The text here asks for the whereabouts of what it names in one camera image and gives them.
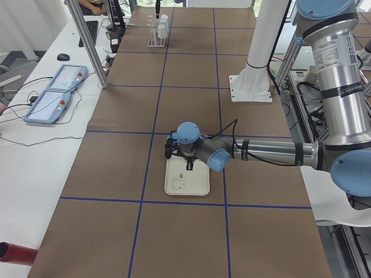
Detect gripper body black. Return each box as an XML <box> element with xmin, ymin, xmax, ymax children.
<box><xmin>179</xmin><ymin>143</ymin><xmax>198</xmax><ymax>161</ymax></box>

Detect white plastic cup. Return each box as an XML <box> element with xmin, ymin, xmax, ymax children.
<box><xmin>157</xmin><ymin>24</ymin><xmax>168</xmax><ymax>39</ymax></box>

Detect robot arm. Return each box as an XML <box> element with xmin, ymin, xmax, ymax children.
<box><xmin>165</xmin><ymin>1</ymin><xmax>370</xmax><ymax>197</ymax></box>

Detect cream plastic tray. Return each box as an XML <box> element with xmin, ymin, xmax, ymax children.
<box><xmin>164</xmin><ymin>156</ymin><xmax>210</xmax><ymax>196</ymax></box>

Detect black keyboard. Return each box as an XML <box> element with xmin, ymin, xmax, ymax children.
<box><xmin>85</xmin><ymin>20</ymin><xmax>99</xmax><ymax>45</ymax></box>

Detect black computer mouse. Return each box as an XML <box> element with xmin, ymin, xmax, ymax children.
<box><xmin>57</xmin><ymin>53</ymin><xmax>70</xmax><ymax>61</ymax></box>

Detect teach pendant far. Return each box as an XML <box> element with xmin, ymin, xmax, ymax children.
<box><xmin>46</xmin><ymin>64</ymin><xmax>88</xmax><ymax>92</ymax></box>

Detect teach pendant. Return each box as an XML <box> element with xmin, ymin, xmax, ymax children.
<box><xmin>23</xmin><ymin>90</ymin><xmax>71</xmax><ymax>125</ymax></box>
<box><xmin>46</xmin><ymin>64</ymin><xmax>88</xmax><ymax>92</ymax></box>

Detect teach pendant near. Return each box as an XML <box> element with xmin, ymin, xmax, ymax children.
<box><xmin>23</xmin><ymin>90</ymin><xmax>71</xmax><ymax>125</ymax></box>

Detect white chair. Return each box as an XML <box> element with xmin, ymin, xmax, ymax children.
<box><xmin>300</xmin><ymin>166</ymin><xmax>370</xmax><ymax>227</ymax></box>

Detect red cylinder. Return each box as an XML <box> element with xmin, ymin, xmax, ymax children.
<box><xmin>1</xmin><ymin>242</ymin><xmax>38</xmax><ymax>266</ymax></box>

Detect white wire cup rack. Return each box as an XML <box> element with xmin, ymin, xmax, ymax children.
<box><xmin>147</xmin><ymin>16</ymin><xmax>169</xmax><ymax>47</ymax></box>

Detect aluminium frame post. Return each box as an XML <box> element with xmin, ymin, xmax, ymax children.
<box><xmin>65</xmin><ymin>0</ymin><xmax>108</xmax><ymax>89</ymax></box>

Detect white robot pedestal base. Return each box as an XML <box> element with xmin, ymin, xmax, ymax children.
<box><xmin>229</xmin><ymin>0</ymin><xmax>290</xmax><ymax>103</ymax></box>

